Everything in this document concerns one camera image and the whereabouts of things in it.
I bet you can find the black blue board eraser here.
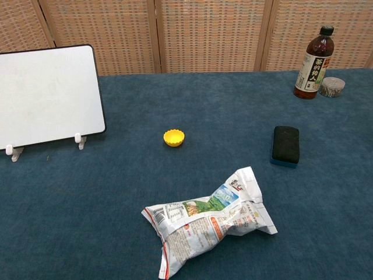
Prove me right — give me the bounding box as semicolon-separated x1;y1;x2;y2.
270;125;301;170

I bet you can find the brown tea bottle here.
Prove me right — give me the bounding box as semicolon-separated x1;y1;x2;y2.
293;25;335;100

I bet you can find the small white whiteboard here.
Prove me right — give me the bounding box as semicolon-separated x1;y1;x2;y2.
0;44;107;151

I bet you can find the yellow fluted cup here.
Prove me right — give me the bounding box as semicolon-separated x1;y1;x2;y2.
163;129;187;148

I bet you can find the white printed snack bag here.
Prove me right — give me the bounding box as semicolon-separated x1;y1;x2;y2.
142;166;279;279

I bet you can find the blue felt table cover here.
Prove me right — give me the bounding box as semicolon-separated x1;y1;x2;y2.
0;68;373;280

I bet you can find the clear jar of paper clips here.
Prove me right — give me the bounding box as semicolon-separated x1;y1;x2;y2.
318;77;346;99

